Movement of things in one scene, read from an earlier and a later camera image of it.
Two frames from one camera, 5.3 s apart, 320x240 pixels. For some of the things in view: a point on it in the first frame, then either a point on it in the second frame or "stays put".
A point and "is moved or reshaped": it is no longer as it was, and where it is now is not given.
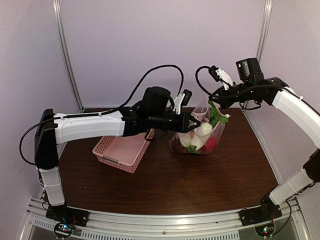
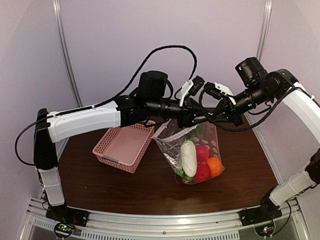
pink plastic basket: [123, 152] stays put
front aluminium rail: [37, 225] stays put
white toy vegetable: [205, 129] is moved or reshaped
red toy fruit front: [210, 145] → [203, 172]
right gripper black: [223, 101] → [231, 114]
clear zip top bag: [201, 139] is moved or reshaped
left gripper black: [183, 123] → [190, 107]
